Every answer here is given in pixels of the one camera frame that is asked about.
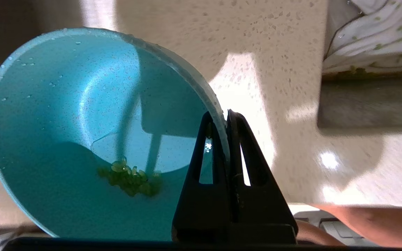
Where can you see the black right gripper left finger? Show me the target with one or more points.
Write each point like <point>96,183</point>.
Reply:
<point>201,212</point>

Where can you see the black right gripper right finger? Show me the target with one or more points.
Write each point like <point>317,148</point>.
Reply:
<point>260,212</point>

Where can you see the green rice grains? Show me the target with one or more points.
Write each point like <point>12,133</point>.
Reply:
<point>131,181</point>

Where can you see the teal bowl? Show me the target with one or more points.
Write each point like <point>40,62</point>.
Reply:
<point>47,139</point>

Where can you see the steel sink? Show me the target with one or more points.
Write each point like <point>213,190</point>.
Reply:
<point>368,104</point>

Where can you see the white cloth with green specks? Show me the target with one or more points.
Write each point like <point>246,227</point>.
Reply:
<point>379,31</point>

